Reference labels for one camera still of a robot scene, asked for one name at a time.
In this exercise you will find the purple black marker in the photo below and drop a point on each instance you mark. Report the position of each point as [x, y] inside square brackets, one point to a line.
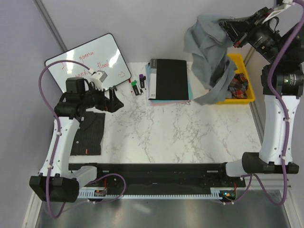
[142, 80]

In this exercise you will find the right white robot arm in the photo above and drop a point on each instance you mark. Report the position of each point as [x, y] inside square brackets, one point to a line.
[283, 85]

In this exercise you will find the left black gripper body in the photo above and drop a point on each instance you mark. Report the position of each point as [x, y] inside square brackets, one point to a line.
[102, 104]

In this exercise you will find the yellow plastic bin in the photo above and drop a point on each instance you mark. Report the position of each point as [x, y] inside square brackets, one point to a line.
[240, 69]

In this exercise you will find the green black marker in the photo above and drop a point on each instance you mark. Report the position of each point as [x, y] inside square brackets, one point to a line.
[135, 88]

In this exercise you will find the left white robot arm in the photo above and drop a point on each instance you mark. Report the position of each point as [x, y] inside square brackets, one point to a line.
[54, 182]

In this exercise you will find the white slotted cable duct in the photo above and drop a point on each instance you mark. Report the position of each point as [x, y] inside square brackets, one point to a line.
[95, 194]

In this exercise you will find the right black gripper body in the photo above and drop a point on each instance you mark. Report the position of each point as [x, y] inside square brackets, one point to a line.
[249, 34]

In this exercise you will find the grey long sleeve shirt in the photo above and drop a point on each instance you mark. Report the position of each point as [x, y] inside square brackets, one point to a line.
[208, 43]

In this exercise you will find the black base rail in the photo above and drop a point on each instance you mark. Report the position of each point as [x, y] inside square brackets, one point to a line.
[180, 178]

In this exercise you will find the black folder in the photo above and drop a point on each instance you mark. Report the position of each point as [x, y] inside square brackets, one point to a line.
[168, 80]

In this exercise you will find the white whiteboard black frame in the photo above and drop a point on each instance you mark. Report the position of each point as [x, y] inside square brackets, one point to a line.
[99, 54]

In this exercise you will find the folded black striped shirt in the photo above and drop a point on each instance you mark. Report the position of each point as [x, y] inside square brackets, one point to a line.
[88, 138]

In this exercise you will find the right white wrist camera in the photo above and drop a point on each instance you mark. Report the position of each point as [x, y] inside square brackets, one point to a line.
[281, 6]

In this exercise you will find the plaid shirt in bin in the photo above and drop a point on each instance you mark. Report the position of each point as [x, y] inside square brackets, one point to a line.
[238, 87]

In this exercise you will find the red marker pen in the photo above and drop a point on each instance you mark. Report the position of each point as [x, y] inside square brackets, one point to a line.
[131, 87]

